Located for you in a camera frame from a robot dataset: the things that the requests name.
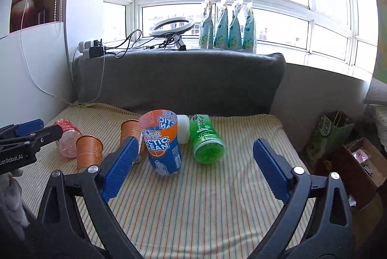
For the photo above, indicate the white plastic cup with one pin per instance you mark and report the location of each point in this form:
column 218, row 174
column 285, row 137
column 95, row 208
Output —
column 183, row 126

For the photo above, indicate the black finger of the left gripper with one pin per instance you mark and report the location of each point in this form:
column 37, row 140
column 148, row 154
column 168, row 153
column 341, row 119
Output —
column 21, row 151

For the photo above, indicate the orange paper cup centre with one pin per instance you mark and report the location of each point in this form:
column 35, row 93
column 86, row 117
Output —
column 131, row 128

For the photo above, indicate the brown cardboard box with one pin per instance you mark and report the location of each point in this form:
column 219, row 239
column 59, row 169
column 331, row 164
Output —
column 363, row 171

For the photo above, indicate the red clear plastic cup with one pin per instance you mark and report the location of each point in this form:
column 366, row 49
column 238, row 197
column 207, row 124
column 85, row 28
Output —
column 67, row 143

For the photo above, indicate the ring light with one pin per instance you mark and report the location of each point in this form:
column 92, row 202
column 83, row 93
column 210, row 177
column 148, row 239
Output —
column 172, row 30

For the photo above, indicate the striped cushion cover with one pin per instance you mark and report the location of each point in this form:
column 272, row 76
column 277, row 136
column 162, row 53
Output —
column 221, row 210

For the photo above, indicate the orange paper cup left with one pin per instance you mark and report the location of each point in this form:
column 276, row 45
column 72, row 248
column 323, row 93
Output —
column 89, row 152

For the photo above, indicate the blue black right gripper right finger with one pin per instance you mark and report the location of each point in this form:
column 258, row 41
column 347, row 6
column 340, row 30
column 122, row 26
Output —
column 328, row 233

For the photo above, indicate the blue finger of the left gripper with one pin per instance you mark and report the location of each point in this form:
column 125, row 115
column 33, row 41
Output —
column 22, row 129

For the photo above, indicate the grey sofa backrest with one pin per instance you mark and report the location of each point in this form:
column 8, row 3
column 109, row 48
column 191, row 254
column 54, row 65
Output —
column 197, row 81

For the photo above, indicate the black power adapter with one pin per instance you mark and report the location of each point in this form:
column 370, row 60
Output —
column 96, row 51

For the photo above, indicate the white power strip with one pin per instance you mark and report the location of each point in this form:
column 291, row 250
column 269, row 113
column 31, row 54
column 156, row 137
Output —
column 84, row 48

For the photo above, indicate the green tea plastic cup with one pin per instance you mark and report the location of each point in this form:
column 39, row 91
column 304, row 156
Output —
column 207, row 146

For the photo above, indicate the green paper shopping bag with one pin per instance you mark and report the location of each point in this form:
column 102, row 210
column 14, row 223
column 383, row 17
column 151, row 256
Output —
column 330, row 133

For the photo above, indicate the blue orange Arctic Ocean cup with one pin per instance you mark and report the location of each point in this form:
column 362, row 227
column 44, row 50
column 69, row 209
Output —
column 159, row 131

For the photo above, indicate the orange paper cup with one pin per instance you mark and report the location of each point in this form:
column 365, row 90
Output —
column 131, row 128
column 89, row 152

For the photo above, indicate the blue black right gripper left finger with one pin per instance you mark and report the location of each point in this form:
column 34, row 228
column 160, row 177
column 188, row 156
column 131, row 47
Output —
column 61, row 232

